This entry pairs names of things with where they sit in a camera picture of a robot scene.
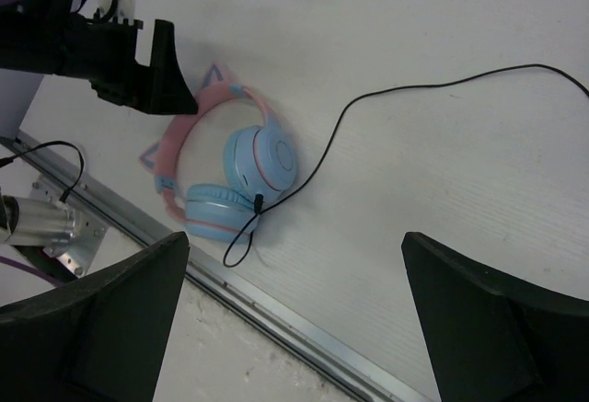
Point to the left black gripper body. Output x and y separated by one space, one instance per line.
103 53

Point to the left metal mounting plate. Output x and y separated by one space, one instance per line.
68 232

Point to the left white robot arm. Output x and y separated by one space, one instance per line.
51 37

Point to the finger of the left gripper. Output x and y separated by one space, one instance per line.
160 87

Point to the pink blue cat-ear headphones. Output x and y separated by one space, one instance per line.
259 164

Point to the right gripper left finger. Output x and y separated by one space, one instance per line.
99 338

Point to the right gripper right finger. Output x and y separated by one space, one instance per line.
491 336

